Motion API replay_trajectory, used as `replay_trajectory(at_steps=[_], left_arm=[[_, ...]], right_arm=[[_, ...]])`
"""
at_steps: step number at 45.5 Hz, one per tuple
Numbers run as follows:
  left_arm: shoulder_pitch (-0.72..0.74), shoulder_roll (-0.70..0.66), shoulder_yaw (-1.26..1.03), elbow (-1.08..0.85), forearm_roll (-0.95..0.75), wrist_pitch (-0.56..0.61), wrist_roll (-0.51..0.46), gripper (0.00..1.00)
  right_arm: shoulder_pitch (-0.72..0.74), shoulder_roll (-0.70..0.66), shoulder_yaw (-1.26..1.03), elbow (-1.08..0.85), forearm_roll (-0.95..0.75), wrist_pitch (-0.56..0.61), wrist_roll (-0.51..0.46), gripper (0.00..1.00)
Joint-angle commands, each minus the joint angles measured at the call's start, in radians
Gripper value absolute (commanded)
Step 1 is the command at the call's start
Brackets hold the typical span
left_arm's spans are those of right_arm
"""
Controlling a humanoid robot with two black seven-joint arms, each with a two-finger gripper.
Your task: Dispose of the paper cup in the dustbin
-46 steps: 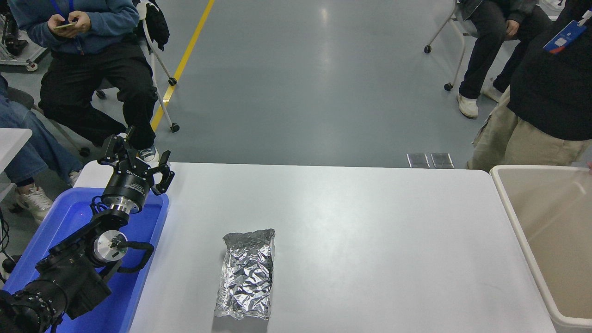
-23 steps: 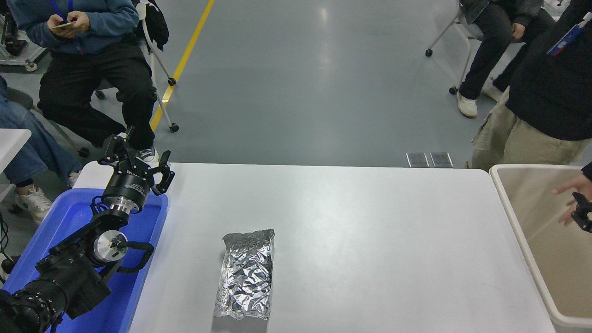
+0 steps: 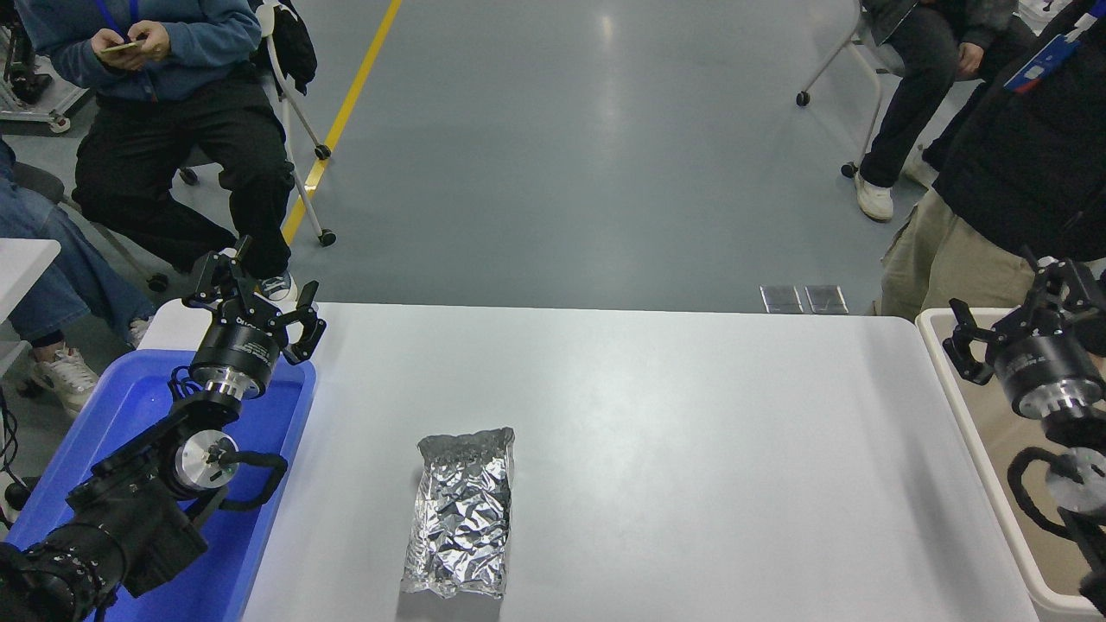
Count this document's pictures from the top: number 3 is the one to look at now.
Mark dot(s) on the small white table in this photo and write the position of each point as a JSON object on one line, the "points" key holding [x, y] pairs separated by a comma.
{"points": [[22, 268]]}

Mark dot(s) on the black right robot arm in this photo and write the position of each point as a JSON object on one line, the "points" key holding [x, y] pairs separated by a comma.
{"points": [[1076, 432]]}

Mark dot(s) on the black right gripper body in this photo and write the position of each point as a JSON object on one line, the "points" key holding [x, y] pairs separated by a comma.
{"points": [[1044, 367]]}

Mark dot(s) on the seated person by wheeled chair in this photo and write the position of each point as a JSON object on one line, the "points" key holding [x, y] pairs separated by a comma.
{"points": [[907, 86]]}

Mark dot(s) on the black jacket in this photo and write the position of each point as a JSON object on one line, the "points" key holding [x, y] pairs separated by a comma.
{"points": [[289, 43]]}

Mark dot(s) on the seated person with white shoe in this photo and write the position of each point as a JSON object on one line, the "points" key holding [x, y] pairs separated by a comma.
{"points": [[60, 268]]}

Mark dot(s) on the yellow-green phone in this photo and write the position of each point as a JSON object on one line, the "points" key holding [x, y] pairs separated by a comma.
{"points": [[123, 47]]}

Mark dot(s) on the grey wheeled chair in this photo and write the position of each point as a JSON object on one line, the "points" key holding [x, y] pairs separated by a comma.
{"points": [[39, 186]]}

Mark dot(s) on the blue plastic tray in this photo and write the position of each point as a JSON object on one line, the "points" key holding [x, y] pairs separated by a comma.
{"points": [[130, 406]]}

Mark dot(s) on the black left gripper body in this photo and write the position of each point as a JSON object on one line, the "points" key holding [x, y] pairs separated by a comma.
{"points": [[238, 350]]}

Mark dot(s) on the metal floor plate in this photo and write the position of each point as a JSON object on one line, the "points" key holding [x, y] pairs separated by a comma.
{"points": [[781, 300]]}

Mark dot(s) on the person's hand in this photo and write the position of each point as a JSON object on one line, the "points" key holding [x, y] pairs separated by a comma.
{"points": [[971, 59]]}

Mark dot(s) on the white wheeled chair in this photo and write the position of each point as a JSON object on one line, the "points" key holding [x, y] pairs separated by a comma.
{"points": [[294, 130], [864, 60]]}

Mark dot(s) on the person's left hand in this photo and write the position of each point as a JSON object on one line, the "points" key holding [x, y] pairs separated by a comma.
{"points": [[154, 39]]}

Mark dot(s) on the white equipment cart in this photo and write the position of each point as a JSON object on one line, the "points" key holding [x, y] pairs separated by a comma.
{"points": [[30, 99]]}

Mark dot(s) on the person's right hand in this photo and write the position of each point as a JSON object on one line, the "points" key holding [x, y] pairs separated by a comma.
{"points": [[112, 59]]}

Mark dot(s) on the blue and red badge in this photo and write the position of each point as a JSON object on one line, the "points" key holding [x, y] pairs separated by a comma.
{"points": [[1041, 65]]}

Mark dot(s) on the standing person with badge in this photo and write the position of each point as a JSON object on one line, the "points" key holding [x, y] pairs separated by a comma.
{"points": [[1020, 164]]}

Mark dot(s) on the large pale bin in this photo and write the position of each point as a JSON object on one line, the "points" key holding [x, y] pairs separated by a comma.
{"points": [[985, 441]]}

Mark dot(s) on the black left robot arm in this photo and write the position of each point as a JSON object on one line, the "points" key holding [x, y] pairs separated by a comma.
{"points": [[130, 518]]}

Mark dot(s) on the seated person holding phone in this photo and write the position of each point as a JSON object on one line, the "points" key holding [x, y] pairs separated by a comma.
{"points": [[181, 130]]}

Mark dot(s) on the crumpled silver foil tray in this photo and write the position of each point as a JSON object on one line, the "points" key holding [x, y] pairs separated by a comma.
{"points": [[458, 518]]}

